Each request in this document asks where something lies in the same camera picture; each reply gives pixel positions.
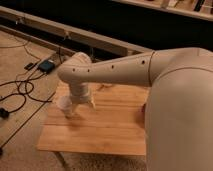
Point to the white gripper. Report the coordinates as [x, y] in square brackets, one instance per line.
[79, 93]

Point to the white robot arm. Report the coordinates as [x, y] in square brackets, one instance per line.
[179, 108]

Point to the wooden table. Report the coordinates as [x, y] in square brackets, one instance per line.
[113, 126]

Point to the blue electronics box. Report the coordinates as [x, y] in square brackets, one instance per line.
[46, 66]

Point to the small black adapter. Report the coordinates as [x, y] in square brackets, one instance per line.
[30, 66]

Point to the black plug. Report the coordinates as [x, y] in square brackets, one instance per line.
[4, 113]

